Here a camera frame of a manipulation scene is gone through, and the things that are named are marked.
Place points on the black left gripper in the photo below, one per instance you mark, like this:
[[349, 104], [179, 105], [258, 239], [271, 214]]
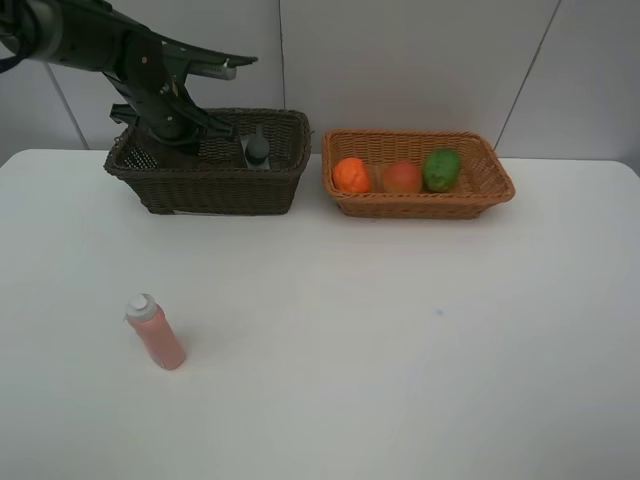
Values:
[[151, 77]]

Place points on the translucent pink cup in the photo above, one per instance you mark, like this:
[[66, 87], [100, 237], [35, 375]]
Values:
[[182, 154]]

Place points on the dark packaged bottle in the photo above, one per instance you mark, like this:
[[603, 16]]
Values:
[[256, 150]]

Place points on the orange mandarin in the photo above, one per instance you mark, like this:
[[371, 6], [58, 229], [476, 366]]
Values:
[[350, 175]]

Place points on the pink bottle white cap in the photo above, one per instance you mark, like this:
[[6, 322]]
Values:
[[149, 321]]

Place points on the round brown bread bun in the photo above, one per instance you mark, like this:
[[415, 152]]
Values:
[[402, 177]]

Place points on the green lime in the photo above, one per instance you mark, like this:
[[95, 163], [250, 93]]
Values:
[[441, 170]]

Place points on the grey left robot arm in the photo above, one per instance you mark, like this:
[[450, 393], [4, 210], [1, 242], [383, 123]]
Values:
[[83, 35]]

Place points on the dark brown wicker basket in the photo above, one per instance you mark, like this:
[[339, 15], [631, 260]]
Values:
[[224, 185]]

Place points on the orange wicker basket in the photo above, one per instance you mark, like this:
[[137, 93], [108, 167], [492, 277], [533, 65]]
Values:
[[482, 183]]

